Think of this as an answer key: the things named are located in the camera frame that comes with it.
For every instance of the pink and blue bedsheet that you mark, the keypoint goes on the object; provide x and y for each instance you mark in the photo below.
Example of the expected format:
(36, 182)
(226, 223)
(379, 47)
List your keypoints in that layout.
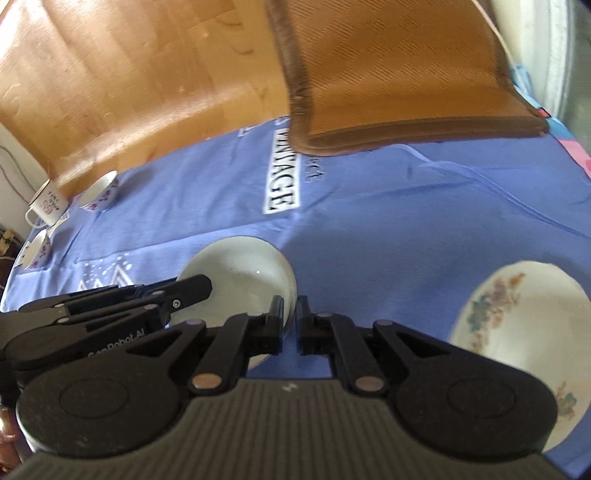
(568, 138)

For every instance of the large floral plate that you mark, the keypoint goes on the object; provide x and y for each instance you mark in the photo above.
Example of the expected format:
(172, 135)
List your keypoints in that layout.
(517, 346)

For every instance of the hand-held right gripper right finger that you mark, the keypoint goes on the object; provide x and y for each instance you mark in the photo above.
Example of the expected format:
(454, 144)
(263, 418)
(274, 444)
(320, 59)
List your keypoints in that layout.
(304, 323)

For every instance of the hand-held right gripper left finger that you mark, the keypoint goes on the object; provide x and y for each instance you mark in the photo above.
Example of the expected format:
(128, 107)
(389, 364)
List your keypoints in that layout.
(277, 323)

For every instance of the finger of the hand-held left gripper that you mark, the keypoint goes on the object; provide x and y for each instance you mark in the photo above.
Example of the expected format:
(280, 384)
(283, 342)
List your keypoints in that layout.
(191, 290)
(92, 295)

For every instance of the white enamel mug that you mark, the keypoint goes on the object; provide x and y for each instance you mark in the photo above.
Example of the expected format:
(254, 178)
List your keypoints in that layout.
(46, 205)

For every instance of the floral ceramic bowl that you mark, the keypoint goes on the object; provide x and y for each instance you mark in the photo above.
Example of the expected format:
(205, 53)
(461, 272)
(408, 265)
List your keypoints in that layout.
(36, 251)
(235, 281)
(100, 191)

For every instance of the blue printed cloth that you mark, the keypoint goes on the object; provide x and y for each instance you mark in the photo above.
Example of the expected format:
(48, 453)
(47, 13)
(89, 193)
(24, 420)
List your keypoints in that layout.
(392, 221)

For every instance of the frosted floral window pane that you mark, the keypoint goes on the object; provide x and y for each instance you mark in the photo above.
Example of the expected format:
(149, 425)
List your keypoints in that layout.
(582, 83)

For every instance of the wood-grain vinyl sheet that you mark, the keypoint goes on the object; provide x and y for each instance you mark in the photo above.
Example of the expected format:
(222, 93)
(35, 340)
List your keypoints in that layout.
(115, 78)

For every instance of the brown woven mat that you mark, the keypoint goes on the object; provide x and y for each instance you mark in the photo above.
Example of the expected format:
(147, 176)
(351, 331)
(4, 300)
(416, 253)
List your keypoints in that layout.
(392, 69)

